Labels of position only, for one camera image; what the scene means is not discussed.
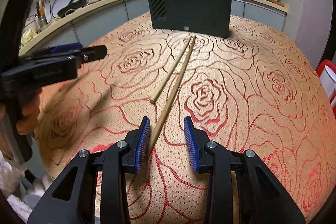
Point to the person's left hand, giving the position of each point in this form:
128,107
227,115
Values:
30,115

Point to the utensil jar on counter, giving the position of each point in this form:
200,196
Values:
40,15

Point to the black countertop appliance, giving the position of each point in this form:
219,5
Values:
72,6

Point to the red plastic chair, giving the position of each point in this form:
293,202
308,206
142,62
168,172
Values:
321,67

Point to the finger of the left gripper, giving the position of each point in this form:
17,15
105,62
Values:
90,54
61,48

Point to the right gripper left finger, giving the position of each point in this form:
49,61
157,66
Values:
71,197

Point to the white electric kettle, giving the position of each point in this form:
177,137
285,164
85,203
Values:
327,79

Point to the dark green utensil holder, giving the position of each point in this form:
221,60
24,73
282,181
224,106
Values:
210,17

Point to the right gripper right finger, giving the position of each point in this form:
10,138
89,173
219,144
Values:
262,198

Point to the lower kitchen cabinets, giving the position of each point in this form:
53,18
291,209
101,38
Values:
93,25

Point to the orange cutting board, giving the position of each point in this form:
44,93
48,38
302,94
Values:
276,2

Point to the light wooden chopstick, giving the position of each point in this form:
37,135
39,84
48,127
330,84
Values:
170,100
155,94

